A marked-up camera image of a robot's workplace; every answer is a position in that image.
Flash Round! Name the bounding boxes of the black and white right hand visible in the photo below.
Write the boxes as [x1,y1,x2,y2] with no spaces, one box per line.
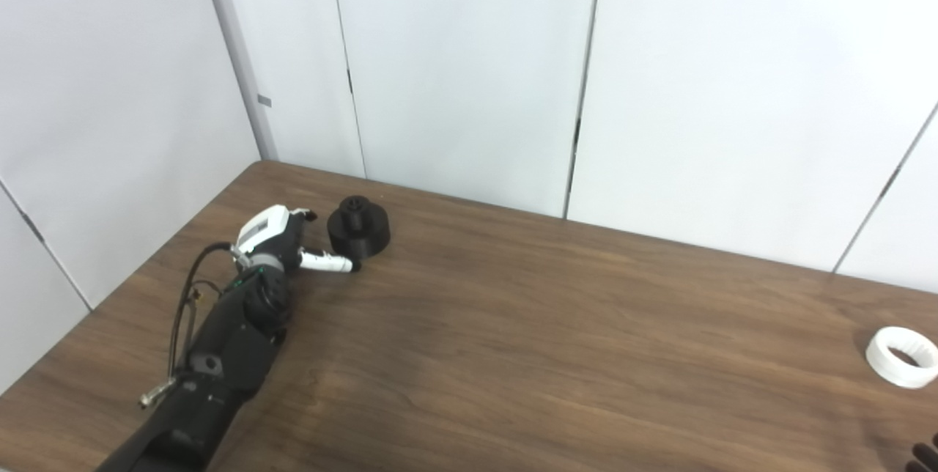
[907,434,938,472]

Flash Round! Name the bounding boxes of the round black plastic part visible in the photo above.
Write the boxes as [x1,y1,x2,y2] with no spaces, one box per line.
[327,196,391,260]

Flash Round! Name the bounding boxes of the grey wall corner post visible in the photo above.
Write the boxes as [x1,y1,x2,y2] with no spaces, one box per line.
[194,0,279,161]

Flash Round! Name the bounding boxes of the thin left arm wire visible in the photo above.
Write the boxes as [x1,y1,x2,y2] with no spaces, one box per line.
[187,279,223,311]

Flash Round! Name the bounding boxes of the black and white left hand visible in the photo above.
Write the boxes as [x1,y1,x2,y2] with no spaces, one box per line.
[233,204,361,275]

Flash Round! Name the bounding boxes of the white plastic ring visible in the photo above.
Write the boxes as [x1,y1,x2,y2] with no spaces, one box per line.
[865,326,938,389]

